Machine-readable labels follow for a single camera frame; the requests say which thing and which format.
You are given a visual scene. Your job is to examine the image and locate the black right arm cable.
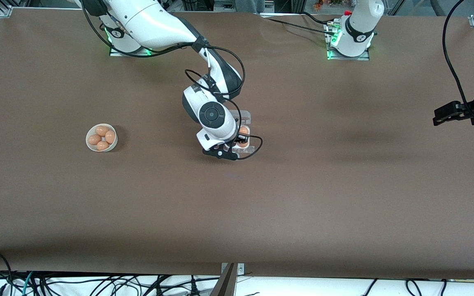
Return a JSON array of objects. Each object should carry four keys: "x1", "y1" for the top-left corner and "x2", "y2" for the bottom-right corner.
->
[{"x1": 80, "y1": 0, "x2": 263, "y2": 161}]

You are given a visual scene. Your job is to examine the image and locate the silver table edge bracket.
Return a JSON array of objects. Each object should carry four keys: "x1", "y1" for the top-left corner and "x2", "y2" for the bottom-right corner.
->
[{"x1": 221, "y1": 263, "x2": 245, "y2": 277}]

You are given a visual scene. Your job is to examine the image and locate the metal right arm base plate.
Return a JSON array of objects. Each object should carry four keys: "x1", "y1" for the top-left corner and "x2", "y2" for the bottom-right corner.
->
[{"x1": 109, "y1": 45, "x2": 152, "y2": 57}]

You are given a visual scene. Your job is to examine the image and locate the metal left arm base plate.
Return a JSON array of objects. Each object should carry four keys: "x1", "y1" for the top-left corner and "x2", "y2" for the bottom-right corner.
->
[{"x1": 327, "y1": 49, "x2": 370, "y2": 61}]

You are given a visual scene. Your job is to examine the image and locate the clear plastic egg box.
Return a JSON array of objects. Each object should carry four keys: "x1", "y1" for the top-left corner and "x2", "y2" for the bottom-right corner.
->
[{"x1": 230, "y1": 110, "x2": 256, "y2": 155}]

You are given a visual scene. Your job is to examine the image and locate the black base power cable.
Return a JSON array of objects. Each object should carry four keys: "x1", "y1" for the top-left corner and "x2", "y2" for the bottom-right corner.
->
[
  {"x1": 301, "y1": 11, "x2": 332, "y2": 26},
  {"x1": 262, "y1": 16, "x2": 336, "y2": 37}
]

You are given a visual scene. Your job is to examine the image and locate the dark metal bar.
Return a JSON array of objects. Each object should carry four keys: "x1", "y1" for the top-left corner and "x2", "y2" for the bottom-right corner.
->
[{"x1": 209, "y1": 263, "x2": 237, "y2": 296}]

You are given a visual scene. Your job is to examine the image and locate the teal floor cable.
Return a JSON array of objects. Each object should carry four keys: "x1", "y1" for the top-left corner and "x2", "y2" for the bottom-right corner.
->
[{"x1": 21, "y1": 271, "x2": 35, "y2": 296}]

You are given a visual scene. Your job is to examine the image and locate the white round bowl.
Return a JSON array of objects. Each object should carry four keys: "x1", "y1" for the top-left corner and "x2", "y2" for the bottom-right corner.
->
[{"x1": 86, "y1": 123, "x2": 118, "y2": 152}]

